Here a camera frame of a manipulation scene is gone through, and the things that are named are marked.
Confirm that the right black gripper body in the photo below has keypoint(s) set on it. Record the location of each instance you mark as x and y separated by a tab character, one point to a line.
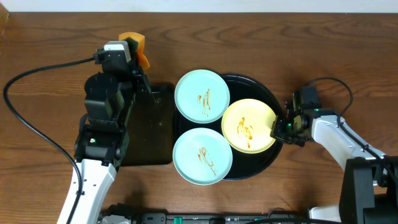
286	131

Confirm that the yellow plate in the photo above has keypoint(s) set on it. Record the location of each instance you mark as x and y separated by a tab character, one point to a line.
247	124

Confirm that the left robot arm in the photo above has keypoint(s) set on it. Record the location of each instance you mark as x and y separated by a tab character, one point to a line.
103	136

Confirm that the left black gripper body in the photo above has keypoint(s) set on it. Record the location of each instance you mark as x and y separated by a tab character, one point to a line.
134	62

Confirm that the light blue plate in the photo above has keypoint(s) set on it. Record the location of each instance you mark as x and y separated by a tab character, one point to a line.
202	156
202	96

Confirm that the orange green scrub sponge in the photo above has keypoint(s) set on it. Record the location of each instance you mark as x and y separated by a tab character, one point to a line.
142	59

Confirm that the round black tray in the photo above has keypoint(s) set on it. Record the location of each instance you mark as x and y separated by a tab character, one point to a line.
241	87

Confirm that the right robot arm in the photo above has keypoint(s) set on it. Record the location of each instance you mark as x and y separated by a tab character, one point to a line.
369	189

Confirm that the rectangular black water tray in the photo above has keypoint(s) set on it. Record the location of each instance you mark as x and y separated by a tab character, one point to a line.
151	127

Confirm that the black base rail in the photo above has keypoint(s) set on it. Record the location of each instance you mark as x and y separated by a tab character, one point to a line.
121	213

